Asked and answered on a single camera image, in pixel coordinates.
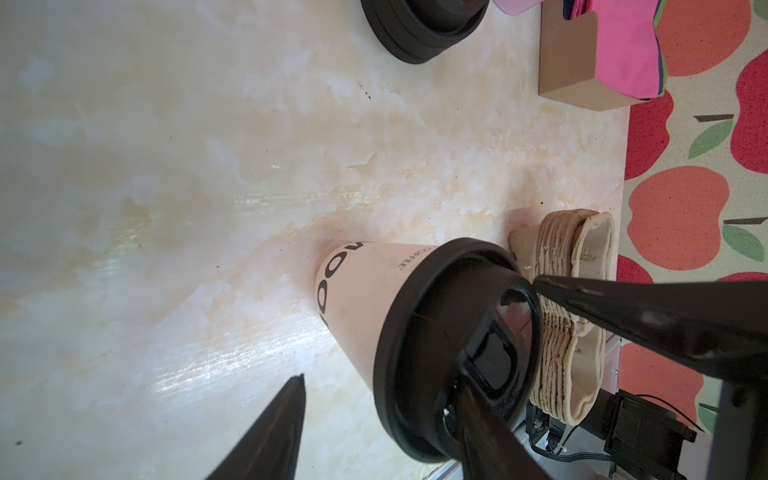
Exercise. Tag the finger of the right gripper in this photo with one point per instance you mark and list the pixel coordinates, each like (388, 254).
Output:
(488, 448)

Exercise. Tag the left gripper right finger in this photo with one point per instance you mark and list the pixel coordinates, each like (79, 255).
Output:
(718, 329)

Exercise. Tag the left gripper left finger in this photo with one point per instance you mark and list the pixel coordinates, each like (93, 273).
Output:
(270, 447)

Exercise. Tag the black coffee cup lid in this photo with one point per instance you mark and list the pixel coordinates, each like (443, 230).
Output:
(465, 315)

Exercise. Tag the white paper coffee cup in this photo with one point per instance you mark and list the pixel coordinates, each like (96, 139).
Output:
(355, 286)

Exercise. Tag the stack of pulp cup carriers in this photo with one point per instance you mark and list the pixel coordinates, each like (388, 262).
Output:
(569, 243)

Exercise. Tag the pink napkin stack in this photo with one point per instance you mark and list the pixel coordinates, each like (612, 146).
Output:
(629, 59)

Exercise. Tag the cardboard napkin tray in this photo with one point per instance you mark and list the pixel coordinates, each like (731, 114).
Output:
(568, 59)

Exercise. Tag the pink pen holder cup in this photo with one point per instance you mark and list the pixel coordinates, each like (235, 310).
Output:
(516, 7)

